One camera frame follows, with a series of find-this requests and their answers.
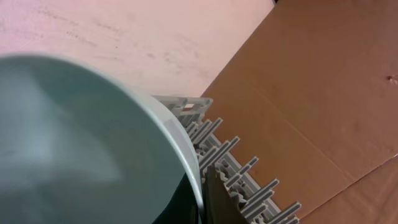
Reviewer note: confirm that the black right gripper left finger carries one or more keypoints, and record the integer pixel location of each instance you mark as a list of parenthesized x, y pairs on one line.
[(182, 208)]

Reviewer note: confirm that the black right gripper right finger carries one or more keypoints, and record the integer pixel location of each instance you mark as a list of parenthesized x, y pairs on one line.
[(220, 208)]

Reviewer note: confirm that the light blue rice bowl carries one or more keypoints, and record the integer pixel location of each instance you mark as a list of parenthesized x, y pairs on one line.
[(79, 147)]

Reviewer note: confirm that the grey dishwasher rack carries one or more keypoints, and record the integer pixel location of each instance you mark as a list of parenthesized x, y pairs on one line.
[(254, 202)]

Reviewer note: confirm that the brown cardboard sheet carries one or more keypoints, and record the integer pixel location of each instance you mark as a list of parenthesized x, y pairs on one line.
[(313, 94)]

